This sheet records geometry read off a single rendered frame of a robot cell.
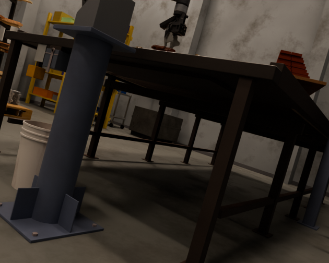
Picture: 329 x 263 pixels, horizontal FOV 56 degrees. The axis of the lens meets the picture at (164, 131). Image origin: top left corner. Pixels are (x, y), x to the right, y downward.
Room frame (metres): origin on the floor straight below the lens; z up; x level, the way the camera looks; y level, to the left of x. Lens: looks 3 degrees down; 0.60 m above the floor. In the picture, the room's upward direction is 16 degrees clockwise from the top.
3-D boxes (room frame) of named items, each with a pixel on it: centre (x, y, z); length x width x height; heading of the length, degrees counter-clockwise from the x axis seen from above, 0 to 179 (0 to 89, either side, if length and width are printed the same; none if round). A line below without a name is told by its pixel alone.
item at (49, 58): (2.04, 0.80, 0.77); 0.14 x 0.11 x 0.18; 56
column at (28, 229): (1.43, 0.42, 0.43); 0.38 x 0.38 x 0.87; 54
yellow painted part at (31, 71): (2.14, 0.96, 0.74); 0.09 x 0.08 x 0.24; 56
